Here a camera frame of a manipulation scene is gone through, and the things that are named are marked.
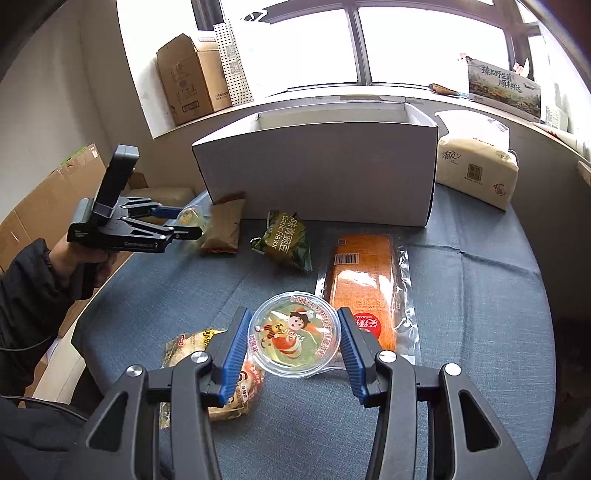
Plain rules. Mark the small brown packet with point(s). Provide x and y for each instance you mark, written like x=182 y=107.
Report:
x=444 y=89

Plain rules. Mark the person's left hand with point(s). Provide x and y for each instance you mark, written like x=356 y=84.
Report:
x=62 y=261

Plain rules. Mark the dark green snack packet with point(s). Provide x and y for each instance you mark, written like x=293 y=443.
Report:
x=284 y=240

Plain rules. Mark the green printed carton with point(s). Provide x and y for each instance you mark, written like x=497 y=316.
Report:
x=74 y=156

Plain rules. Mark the large flat cardboard box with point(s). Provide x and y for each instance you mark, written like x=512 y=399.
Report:
x=41 y=203

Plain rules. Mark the white cardboard box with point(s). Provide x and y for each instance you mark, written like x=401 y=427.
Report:
x=323 y=175

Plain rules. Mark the brown snack packet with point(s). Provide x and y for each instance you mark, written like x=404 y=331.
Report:
x=224 y=226

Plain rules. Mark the round cake packet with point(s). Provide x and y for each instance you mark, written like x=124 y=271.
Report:
x=184 y=346

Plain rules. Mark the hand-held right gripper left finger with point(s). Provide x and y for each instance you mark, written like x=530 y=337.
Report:
x=233 y=360

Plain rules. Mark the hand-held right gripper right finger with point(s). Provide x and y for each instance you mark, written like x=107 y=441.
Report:
x=353 y=360

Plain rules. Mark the white bottle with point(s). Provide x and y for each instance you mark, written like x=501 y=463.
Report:
x=556 y=119

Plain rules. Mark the person's left forearm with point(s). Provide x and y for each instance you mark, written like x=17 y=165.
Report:
x=32 y=304

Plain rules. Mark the large clear jelly cup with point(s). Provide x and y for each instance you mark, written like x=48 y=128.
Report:
x=293 y=339

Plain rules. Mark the marble ledge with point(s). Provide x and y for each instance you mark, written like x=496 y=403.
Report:
x=585 y=170

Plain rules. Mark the black-framed window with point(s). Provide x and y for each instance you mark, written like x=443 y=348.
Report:
x=360 y=46

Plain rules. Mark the cream tissue pack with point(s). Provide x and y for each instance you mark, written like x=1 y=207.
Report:
x=475 y=170

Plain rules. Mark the open brown cardboard box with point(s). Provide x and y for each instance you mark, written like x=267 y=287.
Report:
x=184 y=83

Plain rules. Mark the dotted paper bag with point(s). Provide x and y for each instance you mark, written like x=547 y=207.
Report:
x=233 y=69

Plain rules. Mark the small clear jelly cup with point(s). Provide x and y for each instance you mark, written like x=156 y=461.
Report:
x=191 y=220

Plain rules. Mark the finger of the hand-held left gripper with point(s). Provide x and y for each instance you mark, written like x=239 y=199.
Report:
x=187 y=233
x=168 y=213

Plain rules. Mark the printed landscape box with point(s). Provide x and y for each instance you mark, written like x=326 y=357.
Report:
x=503 y=87

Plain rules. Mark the person's dark clothing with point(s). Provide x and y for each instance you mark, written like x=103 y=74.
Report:
x=37 y=443

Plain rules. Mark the orange cake loaf packet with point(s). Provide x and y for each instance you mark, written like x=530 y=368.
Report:
x=364 y=272

